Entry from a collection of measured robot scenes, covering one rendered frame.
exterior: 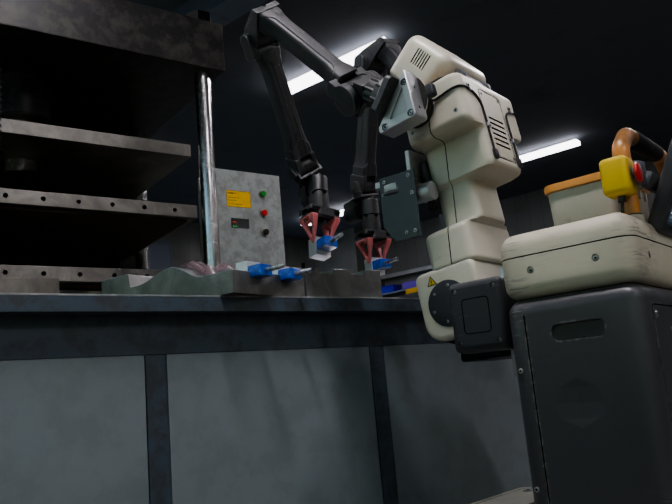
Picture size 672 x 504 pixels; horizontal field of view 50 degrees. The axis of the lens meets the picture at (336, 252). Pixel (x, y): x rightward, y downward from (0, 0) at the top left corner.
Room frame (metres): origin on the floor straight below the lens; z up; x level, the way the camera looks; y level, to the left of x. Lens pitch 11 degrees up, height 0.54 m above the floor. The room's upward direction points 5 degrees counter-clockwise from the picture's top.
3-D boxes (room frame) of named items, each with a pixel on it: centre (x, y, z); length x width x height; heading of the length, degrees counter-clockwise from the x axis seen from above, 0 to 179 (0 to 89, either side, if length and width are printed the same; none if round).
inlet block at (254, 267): (1.70, 0.18, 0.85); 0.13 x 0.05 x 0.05; 54
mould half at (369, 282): (2.18, 0.13, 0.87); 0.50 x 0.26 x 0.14; 37
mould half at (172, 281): (1.90, 0.37, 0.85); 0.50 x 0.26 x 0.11; 54
